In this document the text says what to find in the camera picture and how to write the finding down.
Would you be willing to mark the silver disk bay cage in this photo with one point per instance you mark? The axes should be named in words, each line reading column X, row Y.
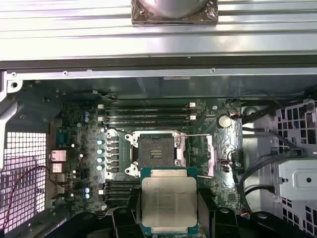
column 297, row 178

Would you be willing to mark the internal USB port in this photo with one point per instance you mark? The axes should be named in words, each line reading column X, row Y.
column 224, row 162

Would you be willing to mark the silver green CPU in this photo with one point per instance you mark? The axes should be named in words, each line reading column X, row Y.
column 169, row 198

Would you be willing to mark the silver rear port block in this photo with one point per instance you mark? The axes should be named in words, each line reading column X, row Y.
column 56, row 178
column 57, row 167
column 59, row 155

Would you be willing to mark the grey open PC case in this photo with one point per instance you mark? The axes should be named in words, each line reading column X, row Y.
column 158, row 81

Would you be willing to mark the silver coin battery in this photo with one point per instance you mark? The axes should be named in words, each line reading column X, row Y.
column 224, row 121

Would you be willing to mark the blue cylinder capacitor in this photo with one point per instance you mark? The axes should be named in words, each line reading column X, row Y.
column 86, row 190
column 86, row 114
column 86, row 119
column 86, row 196

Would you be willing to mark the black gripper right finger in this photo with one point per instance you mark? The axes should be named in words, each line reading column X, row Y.
column 215, row 223

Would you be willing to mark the white label sticker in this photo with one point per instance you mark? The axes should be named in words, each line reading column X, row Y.
column 177, row 77

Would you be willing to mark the silver-top cylinder capacitor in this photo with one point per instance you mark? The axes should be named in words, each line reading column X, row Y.
column 99, row 142
column 99, row 151
column 99, row 159
column 99, row 167

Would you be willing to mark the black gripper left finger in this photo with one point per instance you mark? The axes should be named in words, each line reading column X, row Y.
column 126, row 223

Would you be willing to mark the metal socket cover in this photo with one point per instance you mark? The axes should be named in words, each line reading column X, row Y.
column 211, row 158

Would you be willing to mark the CPU socket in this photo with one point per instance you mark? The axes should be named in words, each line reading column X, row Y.
column 156, row 146

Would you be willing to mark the green motherboard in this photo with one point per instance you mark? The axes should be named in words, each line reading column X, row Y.
column 223, row 143

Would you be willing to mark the blue serial port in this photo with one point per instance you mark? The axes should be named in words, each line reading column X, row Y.
column 62, row 138

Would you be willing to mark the metal locking lever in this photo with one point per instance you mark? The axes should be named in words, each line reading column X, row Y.
column 198, row 135

